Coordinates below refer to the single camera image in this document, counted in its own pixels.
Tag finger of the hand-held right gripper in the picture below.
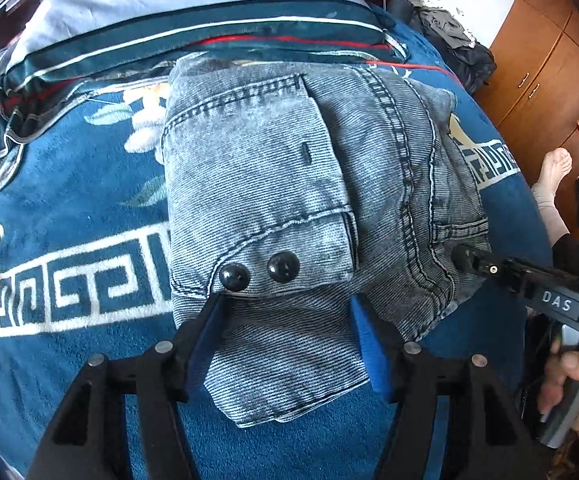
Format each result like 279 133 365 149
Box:
452 242 535 292

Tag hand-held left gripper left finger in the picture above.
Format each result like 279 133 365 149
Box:
34 294 227 480

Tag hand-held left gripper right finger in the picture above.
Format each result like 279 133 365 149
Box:
351 294 535 480

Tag grey denim pants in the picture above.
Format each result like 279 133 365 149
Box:
162 54 493 428

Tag person's foot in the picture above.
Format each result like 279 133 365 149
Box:
529 147 575 241

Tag blue printed blanket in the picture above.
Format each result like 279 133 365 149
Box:
0 5 560 480

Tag wooden wardrobe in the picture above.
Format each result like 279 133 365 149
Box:
472 0 579 181

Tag pile of dark clothes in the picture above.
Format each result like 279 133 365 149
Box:
389 0 497 93

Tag light blue flower pillow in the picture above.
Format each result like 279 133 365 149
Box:
6 0 410 86

